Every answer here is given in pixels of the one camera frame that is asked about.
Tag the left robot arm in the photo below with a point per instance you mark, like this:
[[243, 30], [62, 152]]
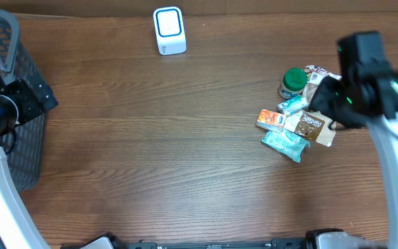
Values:
[[19, 103]]

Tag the brown white snack bag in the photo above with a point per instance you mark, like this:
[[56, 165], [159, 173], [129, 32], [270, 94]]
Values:
[[312, 125]]

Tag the white barcode scanner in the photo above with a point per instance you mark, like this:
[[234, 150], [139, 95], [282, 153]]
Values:
[[169, 30]]

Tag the orange snack packet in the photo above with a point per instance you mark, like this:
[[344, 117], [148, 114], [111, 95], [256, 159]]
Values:
[[271, 121]]

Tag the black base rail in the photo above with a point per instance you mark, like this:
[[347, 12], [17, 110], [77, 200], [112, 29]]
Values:
[[289, 243]]

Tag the grey plastic shopping basket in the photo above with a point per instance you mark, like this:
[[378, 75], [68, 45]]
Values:
[[25, 160]]

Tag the green lid jar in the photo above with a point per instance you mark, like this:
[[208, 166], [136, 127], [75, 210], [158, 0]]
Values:
[[294, 81]]

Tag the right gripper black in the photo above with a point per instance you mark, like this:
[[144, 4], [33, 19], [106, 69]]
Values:
[[320, 105]]

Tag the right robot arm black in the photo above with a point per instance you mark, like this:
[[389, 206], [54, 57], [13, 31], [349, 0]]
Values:
[[365, 96]]

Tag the teal packet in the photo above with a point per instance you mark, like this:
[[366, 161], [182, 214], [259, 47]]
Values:
[[287, 143]]

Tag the teal tissue pack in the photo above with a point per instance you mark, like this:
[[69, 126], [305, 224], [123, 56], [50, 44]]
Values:
[[293, 105]]

